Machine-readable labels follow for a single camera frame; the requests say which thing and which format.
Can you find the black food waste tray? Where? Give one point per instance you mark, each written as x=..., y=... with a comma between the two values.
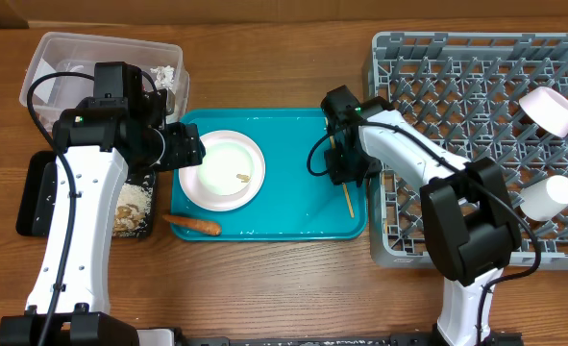
x=39, y=195

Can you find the rice and meat leftovers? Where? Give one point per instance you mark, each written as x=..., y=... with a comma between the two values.
x=132, y=211

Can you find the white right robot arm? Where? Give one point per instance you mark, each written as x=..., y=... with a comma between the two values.
x=469, y=227

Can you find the wooden chopstick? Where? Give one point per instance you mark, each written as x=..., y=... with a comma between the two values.
x=344, y=186
x=384, y=217

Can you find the grey dishwasher rack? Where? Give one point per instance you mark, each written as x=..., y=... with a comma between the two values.
x=462, y=90

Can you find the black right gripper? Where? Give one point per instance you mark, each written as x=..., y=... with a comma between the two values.
x=339, y=175

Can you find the pink white bowl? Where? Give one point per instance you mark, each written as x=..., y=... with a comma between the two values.
x=548, y=109

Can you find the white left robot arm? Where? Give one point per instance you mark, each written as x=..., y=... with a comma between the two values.
x=118, y=128

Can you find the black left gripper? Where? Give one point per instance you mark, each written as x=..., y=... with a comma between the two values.
x=187, y=149

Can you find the white napkin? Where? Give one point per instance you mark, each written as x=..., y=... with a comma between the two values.
x=164, y=76

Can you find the cream bowl with leftovers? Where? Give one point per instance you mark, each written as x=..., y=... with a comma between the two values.
x=227, y=168

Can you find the orange carrot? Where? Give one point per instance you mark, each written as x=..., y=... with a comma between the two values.
x=205, y=227

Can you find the clear plastic waste bin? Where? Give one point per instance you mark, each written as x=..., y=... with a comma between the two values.
x=60, y=52

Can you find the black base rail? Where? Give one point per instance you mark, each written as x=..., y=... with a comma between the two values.
x=408, y=339

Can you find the teal serving tray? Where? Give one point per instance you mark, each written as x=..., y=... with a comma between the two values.
x=293, y=203

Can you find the small white cup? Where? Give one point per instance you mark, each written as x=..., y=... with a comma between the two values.
x=545, y=199

